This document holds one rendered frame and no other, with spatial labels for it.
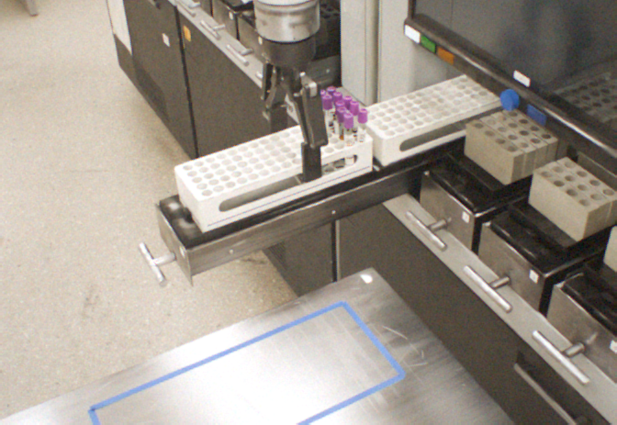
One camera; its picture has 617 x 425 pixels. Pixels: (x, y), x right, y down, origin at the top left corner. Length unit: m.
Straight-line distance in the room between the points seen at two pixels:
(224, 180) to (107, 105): 2.03
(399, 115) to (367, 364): 0.50
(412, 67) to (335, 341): 0.58
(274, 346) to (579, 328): 0.41
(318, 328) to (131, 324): 1.25
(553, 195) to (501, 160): 0.11
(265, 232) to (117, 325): 1.08
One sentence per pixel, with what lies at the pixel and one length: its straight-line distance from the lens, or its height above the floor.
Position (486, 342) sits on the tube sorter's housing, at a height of 0.59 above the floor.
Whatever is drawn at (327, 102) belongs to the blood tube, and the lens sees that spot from 1.23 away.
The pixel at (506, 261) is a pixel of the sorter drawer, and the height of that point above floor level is 0.78.
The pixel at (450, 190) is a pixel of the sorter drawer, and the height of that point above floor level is 0.81.
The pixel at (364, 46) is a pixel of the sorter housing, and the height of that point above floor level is 0.87.
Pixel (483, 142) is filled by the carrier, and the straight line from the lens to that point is 1.24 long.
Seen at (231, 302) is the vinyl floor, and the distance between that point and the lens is 2.20.
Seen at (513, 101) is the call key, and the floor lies 0.99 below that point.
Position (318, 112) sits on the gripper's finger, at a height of 0.97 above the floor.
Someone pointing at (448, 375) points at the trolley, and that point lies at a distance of 0.95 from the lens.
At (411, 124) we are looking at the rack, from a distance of 1.28.
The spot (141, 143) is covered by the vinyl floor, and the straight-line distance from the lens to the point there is 2.89.
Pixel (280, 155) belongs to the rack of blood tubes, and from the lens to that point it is 1.20.
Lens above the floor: 1.55
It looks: 38 degrees down
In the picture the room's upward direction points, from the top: 3 degrees counter-clockwise
